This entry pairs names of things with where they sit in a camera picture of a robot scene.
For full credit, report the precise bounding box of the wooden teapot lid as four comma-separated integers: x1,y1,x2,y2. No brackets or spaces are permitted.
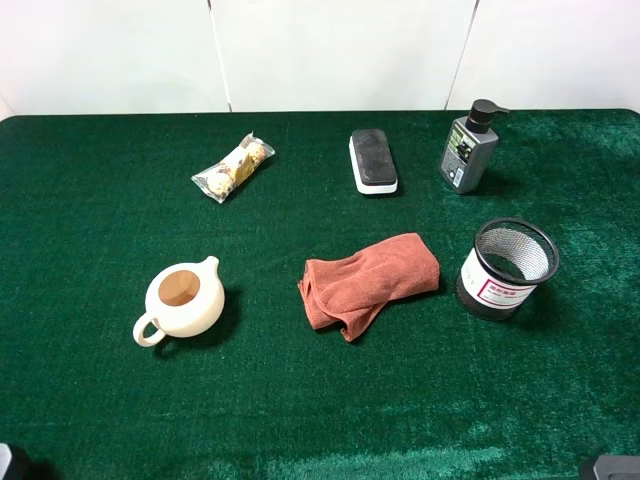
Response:
158,270,200,306

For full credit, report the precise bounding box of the clear bag of snacks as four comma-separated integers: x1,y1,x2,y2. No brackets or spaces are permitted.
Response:
191,133,275,204

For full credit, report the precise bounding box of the rust orange cloth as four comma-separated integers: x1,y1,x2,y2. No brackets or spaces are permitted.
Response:
298,233,440,342

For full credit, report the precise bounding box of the black and white board eraser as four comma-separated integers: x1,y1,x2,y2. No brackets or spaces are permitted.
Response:
349,128,398,195

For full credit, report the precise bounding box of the black mesh pen holder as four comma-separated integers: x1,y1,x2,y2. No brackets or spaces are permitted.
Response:
456,217,559,322

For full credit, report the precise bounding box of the green felt table cover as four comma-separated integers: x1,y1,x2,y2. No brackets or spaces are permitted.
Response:
1,110,639,479

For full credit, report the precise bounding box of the grey pump dispenser bottle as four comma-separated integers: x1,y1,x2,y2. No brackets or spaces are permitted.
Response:
439,99,510,195

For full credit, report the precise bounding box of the cream ceramic teapot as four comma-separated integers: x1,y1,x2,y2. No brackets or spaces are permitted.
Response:
132,256,225,347

